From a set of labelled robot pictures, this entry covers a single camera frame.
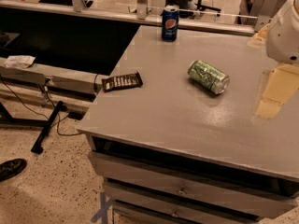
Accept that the lower grey drawer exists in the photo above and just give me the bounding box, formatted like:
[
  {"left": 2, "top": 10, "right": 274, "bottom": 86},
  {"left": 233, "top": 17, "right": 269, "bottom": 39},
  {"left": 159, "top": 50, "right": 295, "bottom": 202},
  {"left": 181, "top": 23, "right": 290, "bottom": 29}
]
[{"left": 104, "top": 178, "right": 256, "bottom": 224}]

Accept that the grey side bench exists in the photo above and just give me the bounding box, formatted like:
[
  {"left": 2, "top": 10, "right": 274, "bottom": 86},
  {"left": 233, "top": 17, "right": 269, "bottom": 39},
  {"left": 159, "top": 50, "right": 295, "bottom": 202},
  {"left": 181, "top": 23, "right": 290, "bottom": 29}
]
[{"left": 0, "top": 58, "right": 107, "bottom": 102}]

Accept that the grey drawer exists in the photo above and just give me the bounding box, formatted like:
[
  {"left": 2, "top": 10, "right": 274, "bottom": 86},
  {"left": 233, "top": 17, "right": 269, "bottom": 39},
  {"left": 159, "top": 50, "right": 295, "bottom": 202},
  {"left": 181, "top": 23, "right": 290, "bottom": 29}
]
[
  {"left": 104, "top": 178, "right": 256, "bottom": 224},
  {"left": 89, "top": 151, "right": 297, "bottom": 218}
]

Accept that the metal frame rail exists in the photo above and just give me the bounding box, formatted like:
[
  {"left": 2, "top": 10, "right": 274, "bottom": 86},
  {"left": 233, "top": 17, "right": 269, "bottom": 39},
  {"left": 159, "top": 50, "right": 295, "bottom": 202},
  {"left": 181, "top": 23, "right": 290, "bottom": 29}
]
[{"left": 0, "top": 0, "right": 255, "bottom": 36}]

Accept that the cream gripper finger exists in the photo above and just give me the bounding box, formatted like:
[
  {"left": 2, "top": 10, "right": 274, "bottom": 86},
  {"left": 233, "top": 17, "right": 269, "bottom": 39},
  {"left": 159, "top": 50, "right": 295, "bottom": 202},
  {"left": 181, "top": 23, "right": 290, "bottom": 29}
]
[
  {"left": 255, "top": 63, "right": 299, "bottom": 119},
  {"left": 247, "top": 24, "right": 269, "bottom": 48}
]

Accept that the blue Pepsi can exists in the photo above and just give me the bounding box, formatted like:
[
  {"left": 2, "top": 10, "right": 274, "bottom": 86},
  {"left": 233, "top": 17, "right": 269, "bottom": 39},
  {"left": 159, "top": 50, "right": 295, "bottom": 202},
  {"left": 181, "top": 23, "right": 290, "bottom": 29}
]
[{"left": 162, "top": 6, "right": 179, "bottom": 42}]

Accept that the black shoe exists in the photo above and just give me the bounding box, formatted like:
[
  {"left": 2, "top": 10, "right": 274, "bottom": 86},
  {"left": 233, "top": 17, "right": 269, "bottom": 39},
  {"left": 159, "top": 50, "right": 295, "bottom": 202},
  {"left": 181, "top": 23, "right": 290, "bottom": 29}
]
[{"left": 0, "top": 158, "right": 27, "bottom": 181}]

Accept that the black table leg bar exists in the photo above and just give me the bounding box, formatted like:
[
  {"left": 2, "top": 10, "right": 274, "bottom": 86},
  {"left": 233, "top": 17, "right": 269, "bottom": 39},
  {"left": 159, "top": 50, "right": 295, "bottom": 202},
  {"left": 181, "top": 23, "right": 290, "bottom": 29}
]
[{"left": 31, "top": 101, "right": 64, "bottom": 154}]

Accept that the black floor cable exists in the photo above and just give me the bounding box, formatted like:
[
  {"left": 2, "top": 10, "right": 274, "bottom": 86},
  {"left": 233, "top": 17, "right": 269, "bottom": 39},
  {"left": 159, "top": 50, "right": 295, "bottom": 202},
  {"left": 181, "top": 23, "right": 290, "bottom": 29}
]
[{"left": 0, "top": 73, "right": 100, "bottom": 137}]

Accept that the dark chocolate bar wrapper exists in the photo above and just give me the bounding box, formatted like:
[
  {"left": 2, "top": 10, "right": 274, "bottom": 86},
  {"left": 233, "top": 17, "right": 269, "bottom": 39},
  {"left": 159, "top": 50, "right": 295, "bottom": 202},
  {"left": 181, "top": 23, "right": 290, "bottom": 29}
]
[{"left": 102, "top": 72, "right": 143, "bottom": 92}]

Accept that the green soda can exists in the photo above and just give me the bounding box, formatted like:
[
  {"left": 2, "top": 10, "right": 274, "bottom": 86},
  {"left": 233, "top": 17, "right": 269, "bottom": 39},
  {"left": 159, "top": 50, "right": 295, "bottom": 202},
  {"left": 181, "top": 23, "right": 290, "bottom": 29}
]
[{"left": 188, "top": 60, "right": 230, "bottom": 95}]

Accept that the blue tape cross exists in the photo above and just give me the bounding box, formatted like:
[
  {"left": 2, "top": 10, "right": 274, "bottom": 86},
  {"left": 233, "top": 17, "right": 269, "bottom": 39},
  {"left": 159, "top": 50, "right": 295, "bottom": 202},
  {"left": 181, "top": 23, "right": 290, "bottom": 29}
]
[{"left": 91, "top": 192, "right": 112, "bottom": 224}]

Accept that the upper grey drawer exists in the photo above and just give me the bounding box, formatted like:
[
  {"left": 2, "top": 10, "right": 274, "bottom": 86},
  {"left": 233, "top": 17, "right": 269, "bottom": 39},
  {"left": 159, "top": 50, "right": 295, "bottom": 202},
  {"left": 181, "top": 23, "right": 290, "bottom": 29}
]
[{"left": 89, "top": 151, "right": 297, "bottom": 218}]

